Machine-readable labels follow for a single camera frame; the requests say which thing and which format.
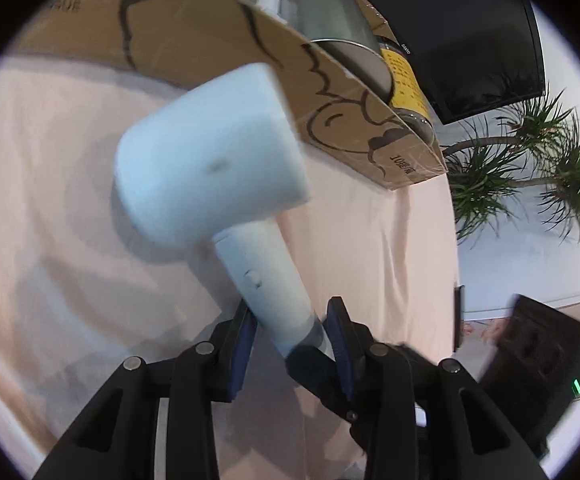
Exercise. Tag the black flat screen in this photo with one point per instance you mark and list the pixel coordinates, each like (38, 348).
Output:
(460, 35)

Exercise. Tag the white hair dryer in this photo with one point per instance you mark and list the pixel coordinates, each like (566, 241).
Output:
(204, 160)

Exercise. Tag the yellow labelled can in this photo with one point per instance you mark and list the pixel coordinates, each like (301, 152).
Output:
(405, 85)

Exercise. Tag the silver metal can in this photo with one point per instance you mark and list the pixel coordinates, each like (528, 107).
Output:
(335, 15)

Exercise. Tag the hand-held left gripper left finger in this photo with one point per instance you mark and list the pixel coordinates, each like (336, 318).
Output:
(242, 355)

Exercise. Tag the brown cardboard box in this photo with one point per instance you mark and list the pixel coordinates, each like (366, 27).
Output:
(194, 35)

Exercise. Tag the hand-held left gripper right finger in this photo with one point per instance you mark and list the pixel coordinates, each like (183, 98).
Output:
(340, 355)

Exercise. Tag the green potted plant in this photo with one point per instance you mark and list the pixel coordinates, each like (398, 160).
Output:
(520, 170)

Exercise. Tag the black thin flat device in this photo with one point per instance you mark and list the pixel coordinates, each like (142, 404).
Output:
(458, 315)

